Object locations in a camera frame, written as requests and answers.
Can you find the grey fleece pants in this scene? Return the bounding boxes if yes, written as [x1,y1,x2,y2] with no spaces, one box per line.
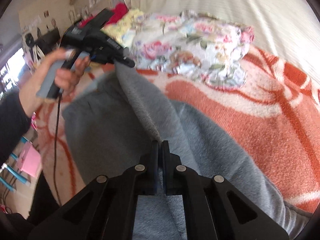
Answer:
[62,66,311,238]

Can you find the person's left forearm black sleeve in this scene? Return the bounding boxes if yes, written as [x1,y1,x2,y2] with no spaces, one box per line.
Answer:
[0,64,57,165]

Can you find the person's left hand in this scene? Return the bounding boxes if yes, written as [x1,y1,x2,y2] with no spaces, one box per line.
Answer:
[37,48,91,96]

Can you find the yellow cartoon print pillow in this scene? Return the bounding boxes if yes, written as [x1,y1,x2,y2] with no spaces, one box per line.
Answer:
[101,9,144,48]

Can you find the red folded cloth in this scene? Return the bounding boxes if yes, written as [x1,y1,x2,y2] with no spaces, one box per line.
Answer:
[77,3,129,28]

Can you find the floral folded cloth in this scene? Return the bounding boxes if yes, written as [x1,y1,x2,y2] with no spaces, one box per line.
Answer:
[128,10,254,89]

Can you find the wooden framed window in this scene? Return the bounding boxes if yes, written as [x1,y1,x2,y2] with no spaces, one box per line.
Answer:
[1,35,25,97]

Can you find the pink paper bag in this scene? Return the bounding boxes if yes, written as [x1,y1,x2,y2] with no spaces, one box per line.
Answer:
[17,142,41,178]

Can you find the orange white fleece blanket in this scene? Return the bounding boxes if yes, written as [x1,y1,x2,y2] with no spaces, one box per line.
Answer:
[34,44,320,214]

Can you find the white striped bedding roll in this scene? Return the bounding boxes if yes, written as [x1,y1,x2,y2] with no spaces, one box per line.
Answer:
[124,0,319,80]

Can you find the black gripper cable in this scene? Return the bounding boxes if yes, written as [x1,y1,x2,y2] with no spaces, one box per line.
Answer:
[53,93,62,207]

